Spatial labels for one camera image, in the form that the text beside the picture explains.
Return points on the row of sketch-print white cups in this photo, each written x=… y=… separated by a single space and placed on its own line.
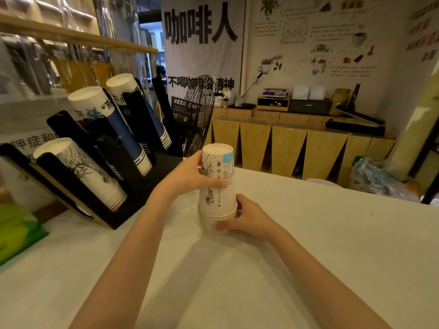
x=82 y=171

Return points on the long black bar device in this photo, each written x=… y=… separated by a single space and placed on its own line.
x=355 y=127

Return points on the stack of nested paper cups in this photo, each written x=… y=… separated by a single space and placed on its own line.
x=216 y=210

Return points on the white banner with black characters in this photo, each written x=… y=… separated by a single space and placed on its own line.
x=202 y=47

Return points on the black cup dispenser rack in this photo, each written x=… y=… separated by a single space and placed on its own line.
x=144 y=188

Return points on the person's left thumb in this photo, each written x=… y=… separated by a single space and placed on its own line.
x=216 y=185

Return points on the green packets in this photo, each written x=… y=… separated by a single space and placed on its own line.
x=17 y=232

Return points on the illustrated wall poster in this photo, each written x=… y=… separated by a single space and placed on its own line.
x=325 y=37

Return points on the clear plastic bag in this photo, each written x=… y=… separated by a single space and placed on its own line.
x=377 y=181

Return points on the digital kitchen scale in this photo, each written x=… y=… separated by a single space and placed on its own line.
x=274 y=93

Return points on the white printed paper cup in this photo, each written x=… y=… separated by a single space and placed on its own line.
x=219 y=161

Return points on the person's right forearm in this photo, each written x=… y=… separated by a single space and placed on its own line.
x=319 y=280

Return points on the white pouch bag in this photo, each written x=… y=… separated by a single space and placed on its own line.
x=301 y=92
x=317 y=93

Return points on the row of blue-white cups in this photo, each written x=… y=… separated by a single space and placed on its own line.
x=103 y=116
x=125 y=83

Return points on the person's right hand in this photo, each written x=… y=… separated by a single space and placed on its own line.
x=252 y=221

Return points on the person's left forearm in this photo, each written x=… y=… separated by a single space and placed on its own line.
x=127 y=270

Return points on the person's left hand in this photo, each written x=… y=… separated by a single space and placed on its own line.
x=181 y=181

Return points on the wooden shelf rail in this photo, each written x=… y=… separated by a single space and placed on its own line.
x=68 y=35

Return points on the wooden counter cabinet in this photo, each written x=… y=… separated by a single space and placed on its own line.
x=308 y=147

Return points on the small wooden shelf box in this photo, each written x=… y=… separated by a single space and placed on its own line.
x=272 y=104

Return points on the black drawer box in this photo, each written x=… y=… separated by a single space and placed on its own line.
x=310 y=106

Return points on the black point-of-sale terminal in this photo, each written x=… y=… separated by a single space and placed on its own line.
x=356 y=111

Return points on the person's right thumb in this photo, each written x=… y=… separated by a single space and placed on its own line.
x=225 y=226

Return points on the small black sign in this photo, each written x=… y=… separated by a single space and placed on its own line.
x=180 y=107

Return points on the white paper notice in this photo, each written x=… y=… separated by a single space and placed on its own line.
x=20 y=181

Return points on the white utensil cup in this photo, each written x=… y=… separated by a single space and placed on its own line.
x=218 y=101

